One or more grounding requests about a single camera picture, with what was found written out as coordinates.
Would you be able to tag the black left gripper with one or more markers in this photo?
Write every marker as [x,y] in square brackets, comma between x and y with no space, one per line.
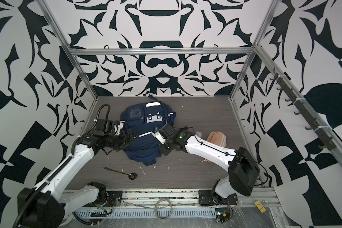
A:
[124,141]

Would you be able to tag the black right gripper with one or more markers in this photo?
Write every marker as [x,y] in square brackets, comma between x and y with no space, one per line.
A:
[164,151]

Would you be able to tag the navy blue student backpack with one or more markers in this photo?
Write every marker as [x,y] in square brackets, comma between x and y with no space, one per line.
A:
[142,120]

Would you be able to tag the peach fabric pencil case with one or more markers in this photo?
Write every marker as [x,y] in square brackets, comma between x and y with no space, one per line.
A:
[217,138]

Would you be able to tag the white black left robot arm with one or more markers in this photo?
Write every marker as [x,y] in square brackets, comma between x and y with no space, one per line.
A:
[44,206]

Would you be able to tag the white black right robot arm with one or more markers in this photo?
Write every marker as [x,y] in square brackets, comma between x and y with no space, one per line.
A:
[242,169]

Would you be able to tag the clear plastic pen box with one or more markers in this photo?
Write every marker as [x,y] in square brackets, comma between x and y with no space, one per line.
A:
[199,134]

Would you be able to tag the black metal spoon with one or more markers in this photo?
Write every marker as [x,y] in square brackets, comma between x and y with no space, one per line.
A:
[131,176]

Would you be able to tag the green lit circuit board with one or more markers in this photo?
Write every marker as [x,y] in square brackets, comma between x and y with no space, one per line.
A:
[224,214]

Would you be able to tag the yellow tape pieces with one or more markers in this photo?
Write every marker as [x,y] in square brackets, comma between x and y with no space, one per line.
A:
[260,206]

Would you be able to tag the grey coat hook rack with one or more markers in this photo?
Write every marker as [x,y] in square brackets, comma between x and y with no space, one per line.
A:
[305,110]

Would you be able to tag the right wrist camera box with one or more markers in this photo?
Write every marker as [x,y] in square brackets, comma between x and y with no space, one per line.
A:
[159,137]

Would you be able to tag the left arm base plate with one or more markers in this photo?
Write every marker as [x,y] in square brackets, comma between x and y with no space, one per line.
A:
[109,198]

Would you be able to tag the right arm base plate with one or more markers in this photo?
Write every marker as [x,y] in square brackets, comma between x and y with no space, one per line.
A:
[208,198]

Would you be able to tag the white slotted cable duct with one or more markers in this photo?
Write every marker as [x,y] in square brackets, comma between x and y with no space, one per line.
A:
[141,213]

